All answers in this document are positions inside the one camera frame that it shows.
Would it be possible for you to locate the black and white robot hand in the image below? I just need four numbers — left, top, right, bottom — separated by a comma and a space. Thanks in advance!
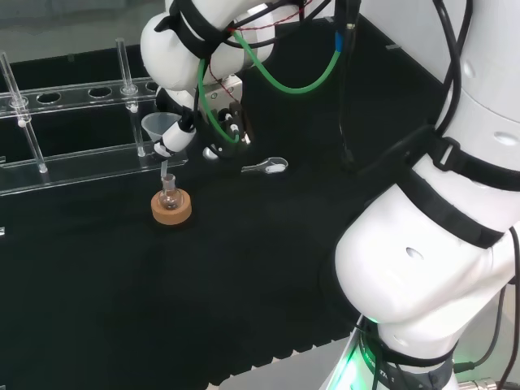
153, 75, 255, 161

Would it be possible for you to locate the cork ring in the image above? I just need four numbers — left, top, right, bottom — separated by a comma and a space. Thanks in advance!
150, 189, 193, 225

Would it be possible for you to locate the black cable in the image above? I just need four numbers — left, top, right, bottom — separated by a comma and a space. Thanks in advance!
335, 0, 361, 168

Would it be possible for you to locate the black cloth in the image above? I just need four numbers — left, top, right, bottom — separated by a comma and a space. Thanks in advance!
0, 15, 450, 390

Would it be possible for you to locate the glass weighing funnel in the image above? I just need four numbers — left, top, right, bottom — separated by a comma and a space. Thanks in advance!
240, 156, 290, 176

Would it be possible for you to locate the red wire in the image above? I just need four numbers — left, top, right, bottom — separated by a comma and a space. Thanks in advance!
207, 0, 331, 106

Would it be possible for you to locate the green cable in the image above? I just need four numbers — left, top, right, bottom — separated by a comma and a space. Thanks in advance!
196, 29, 345, 145

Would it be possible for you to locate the translucent plastic funnel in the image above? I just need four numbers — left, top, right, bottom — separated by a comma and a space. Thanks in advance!
141, 113, 182, 180

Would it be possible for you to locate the glass round-bottom flask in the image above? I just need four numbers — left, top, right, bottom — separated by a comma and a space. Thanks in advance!
158, 173, 180, 210

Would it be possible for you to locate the clear acrylic funnel stand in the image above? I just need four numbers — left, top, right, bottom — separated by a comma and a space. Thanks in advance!
0, 37, 190, 197

